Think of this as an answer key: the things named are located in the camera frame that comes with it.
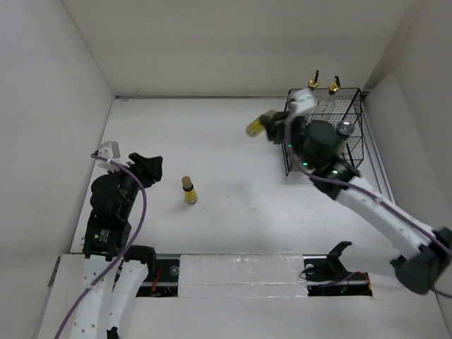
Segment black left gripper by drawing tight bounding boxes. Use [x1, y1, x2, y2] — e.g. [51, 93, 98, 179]
[109, 152, 161, 216]

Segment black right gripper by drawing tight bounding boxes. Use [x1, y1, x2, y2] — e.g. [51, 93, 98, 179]
[261, 110, 314, 171]

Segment yellow label bottle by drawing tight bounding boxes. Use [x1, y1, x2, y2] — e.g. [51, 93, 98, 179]
[246, 110, 277, 138]
[182, 176, 198, 204]

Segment glass bottle dark contents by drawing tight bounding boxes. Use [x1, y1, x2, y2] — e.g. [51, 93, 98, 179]
[318, 76, 341, 114]

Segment spice jar foil lid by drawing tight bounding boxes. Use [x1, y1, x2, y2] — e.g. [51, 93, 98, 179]
[336, 120, 355, 153]

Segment glass bottle gold pourer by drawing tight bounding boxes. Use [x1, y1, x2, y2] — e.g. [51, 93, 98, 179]
[307, 70, 320, 90]

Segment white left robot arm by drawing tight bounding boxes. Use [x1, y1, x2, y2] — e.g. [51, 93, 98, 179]
[64, 151, 163, 338]

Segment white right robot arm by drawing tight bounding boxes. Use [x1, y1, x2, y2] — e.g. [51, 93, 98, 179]
[259, 111, 451, 295]

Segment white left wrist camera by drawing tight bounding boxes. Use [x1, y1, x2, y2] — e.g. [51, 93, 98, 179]
[93, 141, 121, 172]

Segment black wire basket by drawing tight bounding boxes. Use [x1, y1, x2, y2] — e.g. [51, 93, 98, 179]
[279, 87, 364, 177]

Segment metal base rail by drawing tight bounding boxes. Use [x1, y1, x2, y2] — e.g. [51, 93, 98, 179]
[138, 254, 373, 299]

